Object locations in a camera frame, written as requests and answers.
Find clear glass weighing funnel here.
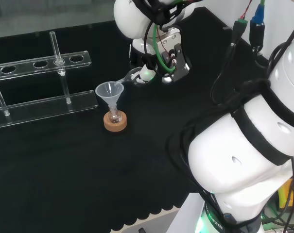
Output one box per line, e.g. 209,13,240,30
114,67,141,86

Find brown cork ring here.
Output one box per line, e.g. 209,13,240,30
103,111,128,133

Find clear acrylic funnel stand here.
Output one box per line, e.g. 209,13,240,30
0,31,99,131

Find black bench cloth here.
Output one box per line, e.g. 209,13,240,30
0,6,271,233

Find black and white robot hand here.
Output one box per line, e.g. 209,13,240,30
127,28,192,86

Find black cable with blue plug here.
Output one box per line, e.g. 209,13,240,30
249,0,268,53

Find translucent plastic funnel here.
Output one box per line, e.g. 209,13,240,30
95,82,125,113

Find black cable with green plug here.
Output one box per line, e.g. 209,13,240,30
209,19,249,105

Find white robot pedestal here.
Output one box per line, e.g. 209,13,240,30
166,191,210,233

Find small glass round-bottom flask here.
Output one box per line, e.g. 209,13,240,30
106,106,123,124

